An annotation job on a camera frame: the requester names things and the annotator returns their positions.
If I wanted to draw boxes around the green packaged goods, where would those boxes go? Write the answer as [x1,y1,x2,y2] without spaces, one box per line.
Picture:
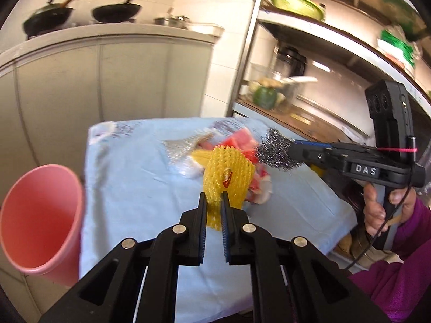
[377,29,417,71]

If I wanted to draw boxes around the green plastic colander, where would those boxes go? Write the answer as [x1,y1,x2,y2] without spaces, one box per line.
[271,0,326,21]

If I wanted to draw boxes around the steel wool scourer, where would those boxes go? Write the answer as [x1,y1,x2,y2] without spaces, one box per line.
[256,127,304,169]

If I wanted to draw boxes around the light blue floral cloth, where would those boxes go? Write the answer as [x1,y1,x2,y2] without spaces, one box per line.
[79,117,358,323]

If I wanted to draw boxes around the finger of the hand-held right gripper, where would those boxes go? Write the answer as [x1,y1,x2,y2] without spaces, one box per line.
[296,140,337,149]
[289,144,340,169]

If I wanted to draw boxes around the steel pot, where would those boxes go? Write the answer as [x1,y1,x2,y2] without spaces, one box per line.
[154,7,193,29]

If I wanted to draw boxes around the clear glass bowl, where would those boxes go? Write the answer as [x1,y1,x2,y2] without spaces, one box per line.
[247,64,304,112]

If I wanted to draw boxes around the white crumpled plastic bag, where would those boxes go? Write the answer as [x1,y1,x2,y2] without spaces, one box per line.
[247,185,273,206]

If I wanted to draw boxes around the pink plastic bin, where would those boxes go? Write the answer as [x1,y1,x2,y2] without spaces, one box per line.
[0,164,85,286]

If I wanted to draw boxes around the steel tray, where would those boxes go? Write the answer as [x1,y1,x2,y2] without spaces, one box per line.
[187,23,225,38]

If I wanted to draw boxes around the black blender jar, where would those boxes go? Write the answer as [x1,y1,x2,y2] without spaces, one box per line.
[274,45,308,78]

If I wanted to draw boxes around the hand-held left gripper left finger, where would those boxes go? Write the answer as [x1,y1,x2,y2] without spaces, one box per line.
[40,192,208,323]

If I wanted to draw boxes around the yellow foam fruit net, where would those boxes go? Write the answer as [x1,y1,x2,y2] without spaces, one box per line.
[192,144,254,232]

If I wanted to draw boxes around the grey kitchen counter cabinet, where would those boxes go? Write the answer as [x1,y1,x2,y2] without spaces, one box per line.
[0,23,224,310]

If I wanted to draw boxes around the person's right hand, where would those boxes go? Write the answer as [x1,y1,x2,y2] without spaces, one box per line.
[363,186,418,237]

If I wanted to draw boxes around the black wok wooden handle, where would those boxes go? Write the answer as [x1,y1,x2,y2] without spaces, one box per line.
[92,0,150,23]
[23,0,89,37]

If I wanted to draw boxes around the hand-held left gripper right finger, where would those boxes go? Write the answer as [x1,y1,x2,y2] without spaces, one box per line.
[220,191,391,323]

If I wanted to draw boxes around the black cable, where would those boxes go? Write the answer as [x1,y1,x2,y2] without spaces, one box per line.
[347,185,415,270]

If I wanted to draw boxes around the red foam fruit net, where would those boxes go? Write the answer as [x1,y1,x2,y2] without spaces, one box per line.
[220,128,266,163]

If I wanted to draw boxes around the green squash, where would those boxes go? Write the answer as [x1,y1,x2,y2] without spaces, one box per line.
[252,86,279,110]

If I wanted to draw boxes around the metal shelf rack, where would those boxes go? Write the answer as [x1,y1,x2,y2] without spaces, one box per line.
[225,0,431,149]

